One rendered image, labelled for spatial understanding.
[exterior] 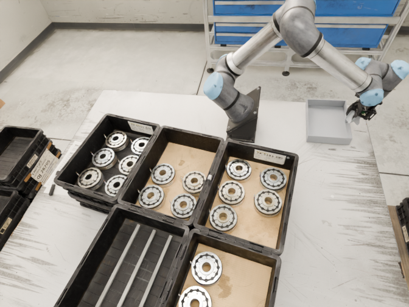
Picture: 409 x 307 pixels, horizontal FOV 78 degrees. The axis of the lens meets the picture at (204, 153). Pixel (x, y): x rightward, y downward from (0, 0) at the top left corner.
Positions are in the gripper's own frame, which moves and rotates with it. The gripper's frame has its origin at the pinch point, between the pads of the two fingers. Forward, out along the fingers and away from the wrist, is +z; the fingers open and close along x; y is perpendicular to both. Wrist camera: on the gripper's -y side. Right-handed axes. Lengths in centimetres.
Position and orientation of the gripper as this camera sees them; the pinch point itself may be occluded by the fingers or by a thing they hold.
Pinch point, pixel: (347, 120)
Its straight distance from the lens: 150.4
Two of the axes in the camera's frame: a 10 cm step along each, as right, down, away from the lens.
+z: -1.6, 5.6, 8.1
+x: 9.8, 1.9, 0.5
